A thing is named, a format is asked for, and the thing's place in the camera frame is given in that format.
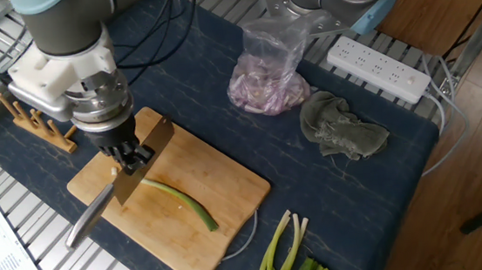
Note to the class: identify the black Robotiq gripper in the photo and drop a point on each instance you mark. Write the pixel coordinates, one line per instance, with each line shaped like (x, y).
(116, 139)

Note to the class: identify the steel cleaver knife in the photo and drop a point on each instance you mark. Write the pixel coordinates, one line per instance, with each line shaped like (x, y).
(160, 137)

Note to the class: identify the single scallion stalk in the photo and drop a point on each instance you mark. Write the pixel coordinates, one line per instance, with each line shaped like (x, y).
(190, 202)

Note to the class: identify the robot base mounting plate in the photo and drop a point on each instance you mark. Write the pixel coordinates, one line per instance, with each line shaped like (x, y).
(275, 5)

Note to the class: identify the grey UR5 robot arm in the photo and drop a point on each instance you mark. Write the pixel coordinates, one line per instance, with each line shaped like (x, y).
(70, 27)

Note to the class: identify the small white scallion piece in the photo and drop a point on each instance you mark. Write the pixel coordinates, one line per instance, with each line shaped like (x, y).
(114, 170)

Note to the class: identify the wooden dish rack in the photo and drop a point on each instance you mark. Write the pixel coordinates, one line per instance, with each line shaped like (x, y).
(55, 140)

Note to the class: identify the wooden cutting board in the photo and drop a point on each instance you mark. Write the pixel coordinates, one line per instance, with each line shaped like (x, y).
(180, 236)

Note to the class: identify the dark blue marbled mat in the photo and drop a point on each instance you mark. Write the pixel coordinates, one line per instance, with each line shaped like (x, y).
(233, 144)

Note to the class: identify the clear plastic bag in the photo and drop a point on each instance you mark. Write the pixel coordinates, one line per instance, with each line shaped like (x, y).
(267, 84)

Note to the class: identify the scallion with white stem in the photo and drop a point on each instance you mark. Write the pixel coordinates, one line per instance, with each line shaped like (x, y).
(276, 239)
(302, 230)
(296, 230)

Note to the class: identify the grey-green rag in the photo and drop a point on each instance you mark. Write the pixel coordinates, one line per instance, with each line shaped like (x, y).
(336, 126)

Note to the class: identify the white power strip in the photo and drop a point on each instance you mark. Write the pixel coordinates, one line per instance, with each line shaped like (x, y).
(375, 68)

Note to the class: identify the aluminium extrusion post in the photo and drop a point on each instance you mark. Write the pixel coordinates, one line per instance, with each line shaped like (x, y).
(477, 40)

